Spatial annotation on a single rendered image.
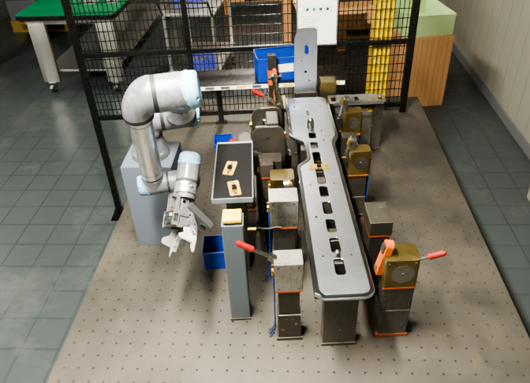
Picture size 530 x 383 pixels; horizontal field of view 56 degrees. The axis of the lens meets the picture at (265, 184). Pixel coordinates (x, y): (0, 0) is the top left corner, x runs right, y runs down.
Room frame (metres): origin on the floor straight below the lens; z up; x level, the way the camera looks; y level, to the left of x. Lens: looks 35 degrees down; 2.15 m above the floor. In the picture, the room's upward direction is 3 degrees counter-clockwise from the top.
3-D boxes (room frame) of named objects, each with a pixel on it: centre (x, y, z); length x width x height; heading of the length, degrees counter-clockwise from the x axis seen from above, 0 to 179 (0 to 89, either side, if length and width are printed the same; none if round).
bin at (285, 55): (2.63, -0.13, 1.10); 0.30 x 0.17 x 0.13; 98
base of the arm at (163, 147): (1.73, 0.45, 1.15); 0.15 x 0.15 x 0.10
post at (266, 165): (1.64, -0.01, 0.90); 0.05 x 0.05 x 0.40; 0
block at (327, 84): (2.47, -0.36, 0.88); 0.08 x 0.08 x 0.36; 0
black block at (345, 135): (2.00, -0.41, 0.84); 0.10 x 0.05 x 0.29; 90
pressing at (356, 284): (1.71, -0.23, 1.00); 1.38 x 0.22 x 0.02; 0
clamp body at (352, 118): (2.14, -0.44, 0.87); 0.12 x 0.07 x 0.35; 90
